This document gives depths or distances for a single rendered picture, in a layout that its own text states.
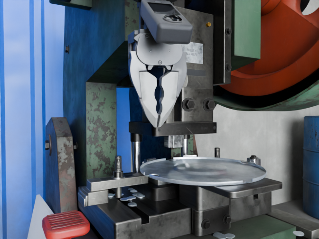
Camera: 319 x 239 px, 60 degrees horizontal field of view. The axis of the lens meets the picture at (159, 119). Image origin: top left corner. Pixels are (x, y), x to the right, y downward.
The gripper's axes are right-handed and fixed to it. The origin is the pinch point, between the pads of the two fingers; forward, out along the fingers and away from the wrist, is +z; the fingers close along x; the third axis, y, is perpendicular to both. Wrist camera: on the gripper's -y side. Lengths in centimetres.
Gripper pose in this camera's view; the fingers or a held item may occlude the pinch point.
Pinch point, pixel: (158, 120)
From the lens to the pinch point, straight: 44.2
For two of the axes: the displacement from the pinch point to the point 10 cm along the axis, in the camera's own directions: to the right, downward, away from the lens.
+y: -2.7, -1.7, 9.5
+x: -9.6, 0.5, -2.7
